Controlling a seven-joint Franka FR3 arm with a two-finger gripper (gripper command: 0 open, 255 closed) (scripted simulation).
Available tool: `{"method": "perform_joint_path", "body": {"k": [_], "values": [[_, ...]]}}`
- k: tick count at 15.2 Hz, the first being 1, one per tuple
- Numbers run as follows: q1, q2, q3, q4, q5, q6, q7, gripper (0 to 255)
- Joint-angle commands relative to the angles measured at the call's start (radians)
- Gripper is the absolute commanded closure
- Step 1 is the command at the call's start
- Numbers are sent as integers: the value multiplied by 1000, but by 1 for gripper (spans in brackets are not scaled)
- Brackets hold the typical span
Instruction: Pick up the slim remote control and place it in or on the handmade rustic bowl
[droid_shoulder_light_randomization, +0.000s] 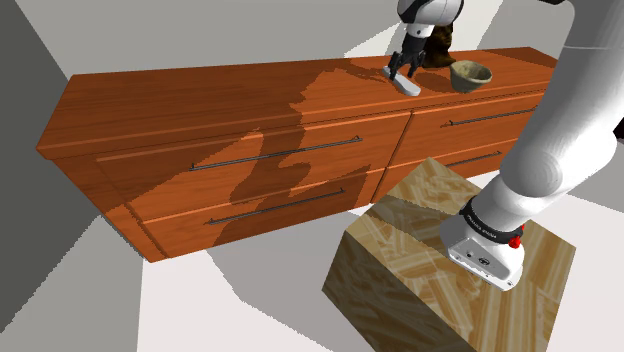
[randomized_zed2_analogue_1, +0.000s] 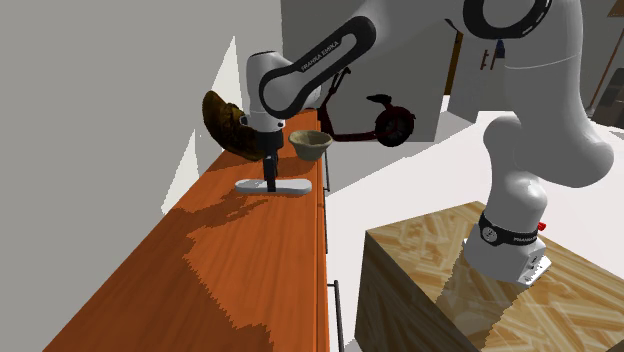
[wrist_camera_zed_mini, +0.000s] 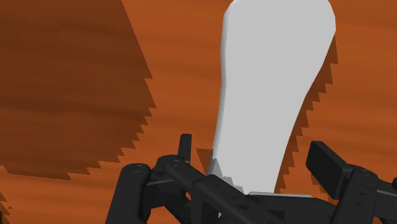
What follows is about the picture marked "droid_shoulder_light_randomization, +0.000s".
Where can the beige ceramic bowl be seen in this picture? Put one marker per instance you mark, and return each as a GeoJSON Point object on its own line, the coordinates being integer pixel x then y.
{"type": "Point", "coordinates": [469, 76]}

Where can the wood-patterned robot stand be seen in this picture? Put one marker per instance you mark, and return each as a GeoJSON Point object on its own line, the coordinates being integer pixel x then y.
{"type": "Point", "coordinates": [453, 273]}

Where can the orange wooden chest of drawers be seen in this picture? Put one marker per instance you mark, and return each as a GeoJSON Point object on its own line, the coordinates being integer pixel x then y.
{"type": "Point", "coordinates": [204, 117]}

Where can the dark brown figure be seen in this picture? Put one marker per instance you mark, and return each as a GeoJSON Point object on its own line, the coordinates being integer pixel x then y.
{"type": "Point", "coordinates": [441, 48]}

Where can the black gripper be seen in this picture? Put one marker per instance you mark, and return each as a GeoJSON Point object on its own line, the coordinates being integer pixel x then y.
{"type": "Point", "coordinates": [412, 46]}

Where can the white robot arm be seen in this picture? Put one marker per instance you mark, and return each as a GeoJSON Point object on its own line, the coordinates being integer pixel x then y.
{"type": "Point", "coordinates": [565, 146]}

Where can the grey remote control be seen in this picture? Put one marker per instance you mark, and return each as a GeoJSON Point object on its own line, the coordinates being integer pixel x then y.
{"type": "Point", "coordinates": [403, 83]}

